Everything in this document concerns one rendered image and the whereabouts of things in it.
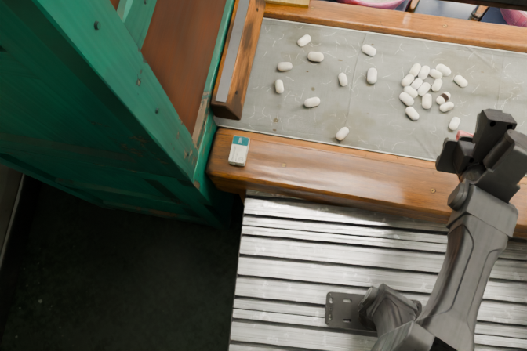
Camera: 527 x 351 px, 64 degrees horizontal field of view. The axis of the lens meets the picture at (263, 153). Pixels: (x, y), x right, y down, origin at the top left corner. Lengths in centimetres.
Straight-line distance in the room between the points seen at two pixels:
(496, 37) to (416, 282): 59
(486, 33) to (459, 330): 75
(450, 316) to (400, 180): 42
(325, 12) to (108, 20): 71
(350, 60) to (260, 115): 25
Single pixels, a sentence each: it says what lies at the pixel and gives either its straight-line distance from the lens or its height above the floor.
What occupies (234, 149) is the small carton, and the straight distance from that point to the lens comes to 91.
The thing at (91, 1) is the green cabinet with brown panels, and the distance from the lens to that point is 43.
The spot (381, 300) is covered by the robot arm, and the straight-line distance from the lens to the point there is 83.
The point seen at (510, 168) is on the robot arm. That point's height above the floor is 105.
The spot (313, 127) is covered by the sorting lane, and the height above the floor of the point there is 74.
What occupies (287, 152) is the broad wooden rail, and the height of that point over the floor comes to 77.
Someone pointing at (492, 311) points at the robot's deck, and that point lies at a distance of 107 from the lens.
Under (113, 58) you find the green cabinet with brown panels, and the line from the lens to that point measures 47.
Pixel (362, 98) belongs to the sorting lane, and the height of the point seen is 74.
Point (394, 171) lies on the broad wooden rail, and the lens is 94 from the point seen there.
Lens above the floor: 165
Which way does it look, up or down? 72 degrees down
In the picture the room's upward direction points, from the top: 8 degrees counter-clockwise
